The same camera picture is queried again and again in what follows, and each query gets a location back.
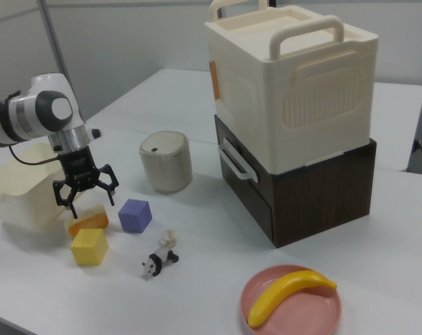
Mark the yellow foam cube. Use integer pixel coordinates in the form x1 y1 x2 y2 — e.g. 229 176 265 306
70 228 110 267

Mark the small white crumpled figurine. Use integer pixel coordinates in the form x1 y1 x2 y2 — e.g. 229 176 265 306
159 228 179 249

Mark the cream plastic basket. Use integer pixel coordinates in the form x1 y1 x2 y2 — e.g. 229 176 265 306
0 142 84 233

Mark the cream storage box with handles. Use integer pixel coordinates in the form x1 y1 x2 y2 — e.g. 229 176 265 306
203 0 379 175

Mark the pink plate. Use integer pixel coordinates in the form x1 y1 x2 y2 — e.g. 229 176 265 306
239 264 342 335

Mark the beige lidded trash bin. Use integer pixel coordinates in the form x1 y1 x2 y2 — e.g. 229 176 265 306
138 130 193 195

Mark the black white panda figurine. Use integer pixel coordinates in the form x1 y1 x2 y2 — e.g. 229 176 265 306
142 246 180 280

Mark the toasted bread slice toy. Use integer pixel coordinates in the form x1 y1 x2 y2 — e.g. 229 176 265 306
63 204 110 239

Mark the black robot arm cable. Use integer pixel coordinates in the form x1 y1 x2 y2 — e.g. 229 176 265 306
0 89 63 166

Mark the purple foam cube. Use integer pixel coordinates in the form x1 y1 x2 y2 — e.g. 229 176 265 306
117 198 153 235

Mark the yellow toy banana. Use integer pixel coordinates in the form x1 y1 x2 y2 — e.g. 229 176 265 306
248 269 338 329

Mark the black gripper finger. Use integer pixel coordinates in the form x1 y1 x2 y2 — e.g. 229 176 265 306
52 179 80 220
93 163 120 207

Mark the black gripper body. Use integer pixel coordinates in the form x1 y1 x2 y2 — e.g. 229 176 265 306
58 146 100 191

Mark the dark brown wooden drawer box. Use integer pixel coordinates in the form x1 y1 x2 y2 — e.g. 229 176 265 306
213 114 377 249

